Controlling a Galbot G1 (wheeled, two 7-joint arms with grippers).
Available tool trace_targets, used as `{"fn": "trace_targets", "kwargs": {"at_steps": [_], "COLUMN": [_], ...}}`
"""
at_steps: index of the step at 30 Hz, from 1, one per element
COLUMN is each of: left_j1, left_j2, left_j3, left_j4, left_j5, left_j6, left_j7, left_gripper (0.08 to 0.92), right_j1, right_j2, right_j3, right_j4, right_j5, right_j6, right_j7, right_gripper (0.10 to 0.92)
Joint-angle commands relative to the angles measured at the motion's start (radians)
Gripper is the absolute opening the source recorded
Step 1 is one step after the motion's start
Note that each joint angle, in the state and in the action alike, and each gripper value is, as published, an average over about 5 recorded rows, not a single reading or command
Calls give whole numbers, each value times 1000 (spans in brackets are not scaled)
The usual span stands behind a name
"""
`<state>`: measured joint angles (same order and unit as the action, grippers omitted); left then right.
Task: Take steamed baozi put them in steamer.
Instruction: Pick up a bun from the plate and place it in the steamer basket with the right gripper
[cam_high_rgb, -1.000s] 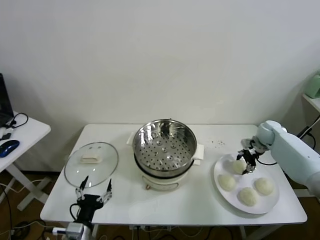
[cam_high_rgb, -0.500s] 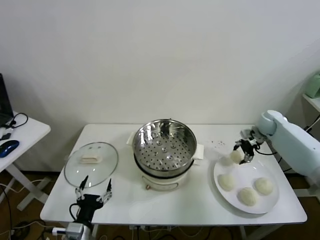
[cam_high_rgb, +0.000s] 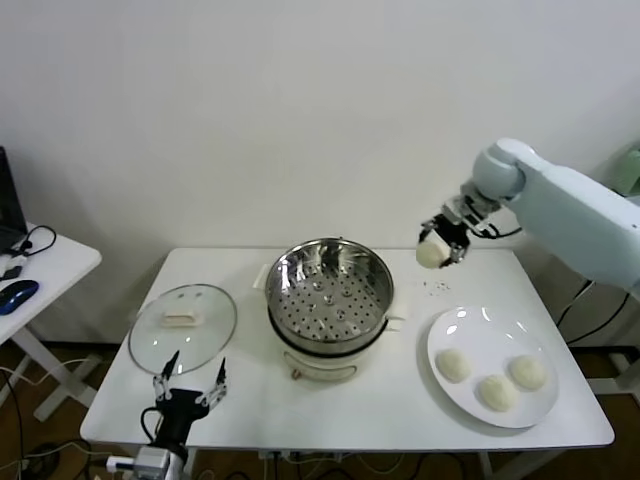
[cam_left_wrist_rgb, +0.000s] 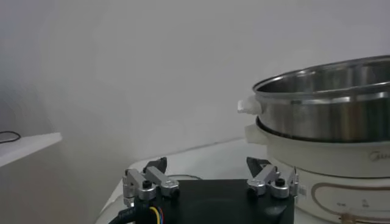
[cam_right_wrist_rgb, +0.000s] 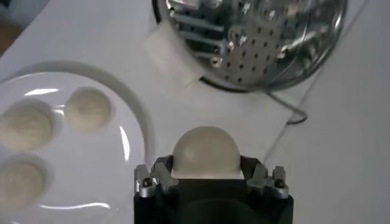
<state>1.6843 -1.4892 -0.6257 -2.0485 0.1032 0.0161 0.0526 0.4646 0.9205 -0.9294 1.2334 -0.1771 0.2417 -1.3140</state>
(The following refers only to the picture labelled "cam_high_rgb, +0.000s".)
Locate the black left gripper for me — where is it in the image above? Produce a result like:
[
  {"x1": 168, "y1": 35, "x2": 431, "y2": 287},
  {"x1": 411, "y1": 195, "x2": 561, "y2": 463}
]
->
[{"x1": 151, "y1": 349, "x2": 232, "y2": 441}]

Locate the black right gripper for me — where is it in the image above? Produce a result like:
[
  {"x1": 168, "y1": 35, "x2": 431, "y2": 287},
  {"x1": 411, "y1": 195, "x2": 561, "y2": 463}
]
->
[{"x1": 417, "y1": 208, "x2": 476, "y2": 266}]

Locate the white steamed baozi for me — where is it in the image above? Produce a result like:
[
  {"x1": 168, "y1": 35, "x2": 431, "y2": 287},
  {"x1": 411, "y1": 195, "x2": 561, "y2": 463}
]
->
[
  {"x1": 478, "y1": 374, "x2": 519, "y2": 414},
  {"x1": 415, "y1": 234, "x2": 452, "y2": 270},
  {"x1": 508, "y1": 354, "x2": 549, "y2": 392},
  {"x1": 435, "y1": 348, "x2": 474, "y2": 385}
]

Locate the stainless steel steamer basket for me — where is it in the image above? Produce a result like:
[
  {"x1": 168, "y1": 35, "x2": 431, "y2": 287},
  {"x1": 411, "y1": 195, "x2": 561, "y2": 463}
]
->
[{"x1": 253, "y1": 237, "x2": 409, "y2": 347}]

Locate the round glass pot lid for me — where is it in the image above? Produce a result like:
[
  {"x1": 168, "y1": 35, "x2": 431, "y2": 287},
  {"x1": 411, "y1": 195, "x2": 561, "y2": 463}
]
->
[{"x1": 127, "y1": 282, "x2": 239, "y2": 377}]

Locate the large white plate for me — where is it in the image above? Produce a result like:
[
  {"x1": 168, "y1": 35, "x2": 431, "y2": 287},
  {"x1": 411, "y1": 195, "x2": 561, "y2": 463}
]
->
[{"x1": 425, "y1": 305, "x2": 561, "y2": 430}]

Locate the white power strip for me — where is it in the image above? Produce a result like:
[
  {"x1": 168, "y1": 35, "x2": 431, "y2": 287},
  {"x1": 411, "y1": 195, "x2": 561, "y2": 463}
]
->
[{"x1": 257, "y1": 449, "x2": 351, "y2": 464}]

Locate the white electric cooking pot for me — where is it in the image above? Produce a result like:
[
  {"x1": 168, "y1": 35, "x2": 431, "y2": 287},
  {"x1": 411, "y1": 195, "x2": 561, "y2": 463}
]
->
[{"x1": 267, "y1": 304, "x2": 409, "y2": 384}]

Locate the white side table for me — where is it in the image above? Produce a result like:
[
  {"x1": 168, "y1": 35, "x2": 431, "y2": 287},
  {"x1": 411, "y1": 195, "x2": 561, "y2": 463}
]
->
[{"x1": 0, "y1": 221, "x2": 104, "y2": 422}]

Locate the blue computer mouse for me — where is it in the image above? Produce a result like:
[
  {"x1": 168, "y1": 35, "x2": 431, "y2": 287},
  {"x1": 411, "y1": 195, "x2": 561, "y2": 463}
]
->
[{"x1": 0, "y1": 279, "x2": 40, "y2": 316}]

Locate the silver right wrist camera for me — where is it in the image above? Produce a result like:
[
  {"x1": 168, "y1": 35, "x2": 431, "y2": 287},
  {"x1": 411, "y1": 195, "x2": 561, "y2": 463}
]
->
[{"x1": 452, "y1": 183, "x2": 503, "y2": 236}]

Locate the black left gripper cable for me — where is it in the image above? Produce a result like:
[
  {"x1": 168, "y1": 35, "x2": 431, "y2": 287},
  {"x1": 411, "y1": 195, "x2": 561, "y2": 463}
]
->
[{"x1": 140, "y1": 405, "x2": 164, "y2": 446}]

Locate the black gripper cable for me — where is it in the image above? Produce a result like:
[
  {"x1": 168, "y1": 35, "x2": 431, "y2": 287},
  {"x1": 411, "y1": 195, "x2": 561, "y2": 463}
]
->
[
  {"x1": 482, "y1": 219, "x2": 524, "y2": 239},
  {"x1": 140, "y1": 405, "x2": 164, "y2": 446}
]

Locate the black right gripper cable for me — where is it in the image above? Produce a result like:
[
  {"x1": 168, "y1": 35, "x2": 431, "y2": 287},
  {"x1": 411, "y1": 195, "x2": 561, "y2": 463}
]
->
[{"x1": 482, "y1": 219, "x2": 524, "y2": 239}]

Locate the black wall power cable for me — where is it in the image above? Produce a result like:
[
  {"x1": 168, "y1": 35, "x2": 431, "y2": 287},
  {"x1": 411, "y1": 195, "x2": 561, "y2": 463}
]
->
[{"x1": 556, "y1": 277, "x2": 632, "y2": 347}]

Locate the white floor cable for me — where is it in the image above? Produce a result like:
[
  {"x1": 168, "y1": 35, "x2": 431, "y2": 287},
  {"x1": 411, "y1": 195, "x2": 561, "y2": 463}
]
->
[{"x1": 0, "y1": 357, "x2": 99, "y2": 386}]

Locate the black floor cable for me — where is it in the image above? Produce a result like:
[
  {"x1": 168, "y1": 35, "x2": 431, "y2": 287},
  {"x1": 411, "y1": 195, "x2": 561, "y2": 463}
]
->
[{"x1": 0, "y1": 369, "x2": 26, "y2": 480}]

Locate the black looped cable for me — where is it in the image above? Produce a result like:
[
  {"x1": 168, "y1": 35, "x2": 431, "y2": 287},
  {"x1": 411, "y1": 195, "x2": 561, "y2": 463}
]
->
[{"x1": 8, "y1": 224, "x2": 58, "y2": 259}]

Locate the white metal floor frame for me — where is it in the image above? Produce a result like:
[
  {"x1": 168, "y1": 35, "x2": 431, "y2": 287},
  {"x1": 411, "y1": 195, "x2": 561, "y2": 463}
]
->
[{"x1": 587, "y1": 349, "x2": 640, "y2": 396}]

